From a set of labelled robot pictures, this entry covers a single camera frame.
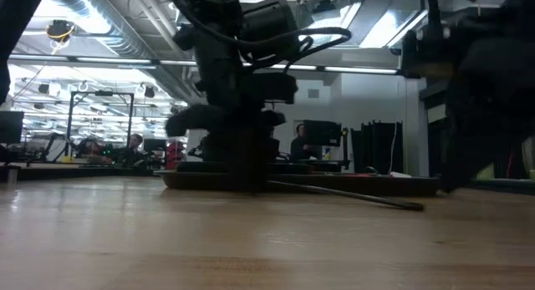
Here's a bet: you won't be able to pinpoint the black metal gantry frame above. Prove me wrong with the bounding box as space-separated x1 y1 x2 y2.
65 90 135 153

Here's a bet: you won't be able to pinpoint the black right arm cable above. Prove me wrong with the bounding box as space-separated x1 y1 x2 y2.
424 0 444 40

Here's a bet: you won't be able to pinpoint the black desk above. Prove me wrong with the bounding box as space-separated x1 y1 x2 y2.
308 157 352 173

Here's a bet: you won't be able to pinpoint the long LED light bar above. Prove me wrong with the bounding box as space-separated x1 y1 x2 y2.
8 53 399 76

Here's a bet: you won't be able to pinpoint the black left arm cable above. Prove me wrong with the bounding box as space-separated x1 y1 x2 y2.
175 0 353 72

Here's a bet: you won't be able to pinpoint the red chair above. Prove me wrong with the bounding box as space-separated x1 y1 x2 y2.
166 140 186 170

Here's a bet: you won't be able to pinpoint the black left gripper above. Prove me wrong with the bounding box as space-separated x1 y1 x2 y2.
166 51 298 194

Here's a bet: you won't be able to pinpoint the small black monitor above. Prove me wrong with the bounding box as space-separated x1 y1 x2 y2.
143 138 168 152

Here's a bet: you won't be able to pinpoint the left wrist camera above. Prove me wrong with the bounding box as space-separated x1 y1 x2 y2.
241 0 300 53

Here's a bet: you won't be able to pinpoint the black metal table frame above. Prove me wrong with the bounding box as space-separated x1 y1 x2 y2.
0 163 160 183

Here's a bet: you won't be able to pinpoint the black bowl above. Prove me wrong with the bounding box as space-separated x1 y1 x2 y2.
200 135 281 164

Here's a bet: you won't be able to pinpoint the black curtain panels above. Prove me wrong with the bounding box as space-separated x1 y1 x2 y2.
349 120 405 176

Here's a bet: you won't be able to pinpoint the brown plastic tray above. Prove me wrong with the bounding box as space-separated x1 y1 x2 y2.
153 169 442 198

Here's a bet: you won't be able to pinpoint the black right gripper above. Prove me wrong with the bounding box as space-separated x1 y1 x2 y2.
441 43 535 193

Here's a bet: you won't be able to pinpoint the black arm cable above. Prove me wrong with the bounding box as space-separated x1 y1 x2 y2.
424 0 444 40
175 0 353 72

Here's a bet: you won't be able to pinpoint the person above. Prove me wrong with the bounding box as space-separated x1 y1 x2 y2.
123 133 144 164
290 122 313 161

